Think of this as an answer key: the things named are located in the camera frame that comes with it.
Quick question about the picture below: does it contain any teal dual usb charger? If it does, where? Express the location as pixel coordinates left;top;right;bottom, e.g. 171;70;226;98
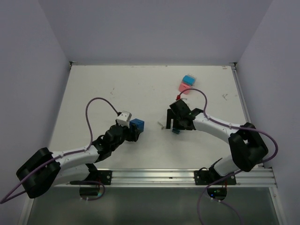
172;128;180;135

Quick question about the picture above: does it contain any dark blue cube socket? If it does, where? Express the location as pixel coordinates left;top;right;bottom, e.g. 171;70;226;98
129;118;144;132

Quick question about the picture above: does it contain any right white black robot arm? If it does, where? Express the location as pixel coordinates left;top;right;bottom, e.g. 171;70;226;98
166;99;269;184

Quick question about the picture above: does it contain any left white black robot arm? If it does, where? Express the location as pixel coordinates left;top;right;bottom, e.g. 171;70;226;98
16;122;144;199

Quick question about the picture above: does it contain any pink cube socket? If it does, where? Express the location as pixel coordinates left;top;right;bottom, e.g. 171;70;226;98
178;82;191;95

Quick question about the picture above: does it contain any light blue charger plug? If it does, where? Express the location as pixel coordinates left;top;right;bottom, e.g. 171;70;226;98
182;75;196;86

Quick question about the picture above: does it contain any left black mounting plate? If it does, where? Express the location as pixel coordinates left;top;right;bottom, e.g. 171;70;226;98
94;170;113;186

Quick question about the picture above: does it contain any black mounting plate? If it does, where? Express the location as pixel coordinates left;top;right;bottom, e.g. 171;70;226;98
194;167;237;185
94;170;113;186

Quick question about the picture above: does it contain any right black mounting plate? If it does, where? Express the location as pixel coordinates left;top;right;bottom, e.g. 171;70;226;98
194;167;237;185

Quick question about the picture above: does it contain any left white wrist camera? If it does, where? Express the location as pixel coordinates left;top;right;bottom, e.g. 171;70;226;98
116;111;132;127

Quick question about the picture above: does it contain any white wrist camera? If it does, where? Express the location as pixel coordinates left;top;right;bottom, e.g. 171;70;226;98
116;111;132;127
176;93;188;101

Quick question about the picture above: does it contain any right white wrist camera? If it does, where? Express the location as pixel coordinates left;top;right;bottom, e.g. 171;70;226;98
176;93;188;101

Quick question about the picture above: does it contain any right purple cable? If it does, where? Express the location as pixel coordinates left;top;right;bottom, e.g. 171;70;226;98
179;88;279;225

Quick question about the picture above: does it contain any purple cable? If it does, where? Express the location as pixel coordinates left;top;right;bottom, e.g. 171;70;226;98
0;97;121;204
179;88;279;225

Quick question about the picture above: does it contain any aluminium right side rail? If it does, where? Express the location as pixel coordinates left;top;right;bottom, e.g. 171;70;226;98
229;63;268;172

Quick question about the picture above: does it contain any aluminium rail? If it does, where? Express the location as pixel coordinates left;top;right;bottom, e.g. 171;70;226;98
229;63;268;172
50;165;277;188

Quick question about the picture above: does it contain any aluminium front rail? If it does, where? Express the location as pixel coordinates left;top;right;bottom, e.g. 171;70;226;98
50;165;277;188

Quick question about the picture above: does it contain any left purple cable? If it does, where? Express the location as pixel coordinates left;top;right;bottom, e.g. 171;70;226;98
0;97;121;204

